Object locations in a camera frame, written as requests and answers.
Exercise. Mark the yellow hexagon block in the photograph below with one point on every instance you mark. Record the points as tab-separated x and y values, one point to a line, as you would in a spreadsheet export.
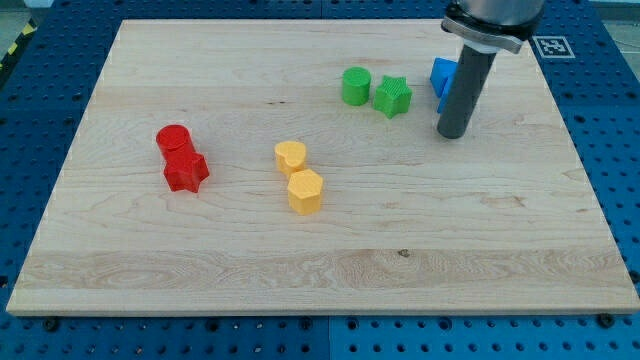
305	192

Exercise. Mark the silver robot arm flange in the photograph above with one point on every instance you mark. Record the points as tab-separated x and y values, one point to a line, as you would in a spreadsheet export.
490	26

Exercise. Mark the green star block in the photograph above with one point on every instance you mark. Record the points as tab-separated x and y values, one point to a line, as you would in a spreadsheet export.
393	96

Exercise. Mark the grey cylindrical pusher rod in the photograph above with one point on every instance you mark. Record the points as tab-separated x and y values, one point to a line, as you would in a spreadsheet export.
467	84

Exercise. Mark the red cylinder block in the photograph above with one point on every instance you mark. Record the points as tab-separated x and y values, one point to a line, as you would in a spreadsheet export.
174	140

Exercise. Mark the wooden board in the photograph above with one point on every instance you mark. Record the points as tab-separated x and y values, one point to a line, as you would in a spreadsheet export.
501	221

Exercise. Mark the red star block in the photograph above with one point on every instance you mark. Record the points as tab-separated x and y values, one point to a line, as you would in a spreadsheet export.
185	171

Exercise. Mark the blue block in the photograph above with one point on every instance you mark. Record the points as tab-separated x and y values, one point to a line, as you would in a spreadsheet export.
441	78

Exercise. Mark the green cylinder block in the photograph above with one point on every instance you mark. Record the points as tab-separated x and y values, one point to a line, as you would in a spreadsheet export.
356	86

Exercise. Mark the white fiducial marker tag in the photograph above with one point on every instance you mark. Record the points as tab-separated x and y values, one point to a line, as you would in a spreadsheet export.
553	47

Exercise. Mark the yellow heart block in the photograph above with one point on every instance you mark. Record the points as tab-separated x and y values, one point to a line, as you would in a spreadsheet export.
290	157

